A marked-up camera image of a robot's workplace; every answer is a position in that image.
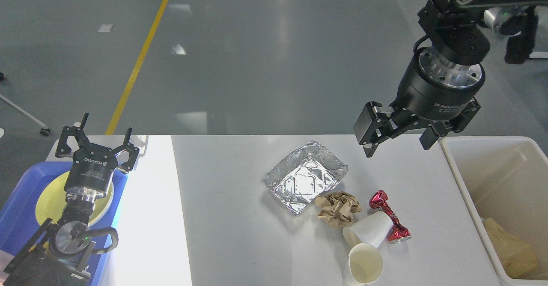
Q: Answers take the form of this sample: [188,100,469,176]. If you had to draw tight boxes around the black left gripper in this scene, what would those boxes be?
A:
[55,113,140,202]

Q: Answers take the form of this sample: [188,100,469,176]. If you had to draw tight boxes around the yellow translucent plate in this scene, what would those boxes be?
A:
[35,171,115,227]

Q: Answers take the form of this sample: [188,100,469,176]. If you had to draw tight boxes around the square aluminium foil tray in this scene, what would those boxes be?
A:
[262,141,348,216]

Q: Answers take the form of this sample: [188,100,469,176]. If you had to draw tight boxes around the red crumpled wrapper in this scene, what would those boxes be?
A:
[369,190,411,244]

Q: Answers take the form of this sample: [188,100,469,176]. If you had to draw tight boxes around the white plastic waste bin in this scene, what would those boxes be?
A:
[440,136,548,286]

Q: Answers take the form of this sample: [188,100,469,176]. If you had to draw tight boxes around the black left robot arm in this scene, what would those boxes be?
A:
[3,113,140,286]

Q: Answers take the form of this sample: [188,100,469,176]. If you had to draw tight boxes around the blue plastic tray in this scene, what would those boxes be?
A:
[0,162,118,286]

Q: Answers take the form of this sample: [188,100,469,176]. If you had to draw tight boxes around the crumpled brown paper ball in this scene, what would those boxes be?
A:
[314,191,363,228]

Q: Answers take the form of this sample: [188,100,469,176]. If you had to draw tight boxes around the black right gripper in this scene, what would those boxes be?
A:
[354,47,485,158]

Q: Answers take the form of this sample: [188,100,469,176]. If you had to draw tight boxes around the white office chair left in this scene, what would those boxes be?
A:
[0,94,51,137]

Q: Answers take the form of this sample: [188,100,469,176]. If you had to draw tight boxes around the white paper cup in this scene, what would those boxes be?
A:
[342,212,393,248]
[342,243,384,286]

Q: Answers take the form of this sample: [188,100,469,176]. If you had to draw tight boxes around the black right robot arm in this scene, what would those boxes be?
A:
[354,0,547,158]

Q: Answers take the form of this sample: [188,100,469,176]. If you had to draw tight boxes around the white bar on floor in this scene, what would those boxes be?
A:
[529,51,548,60]

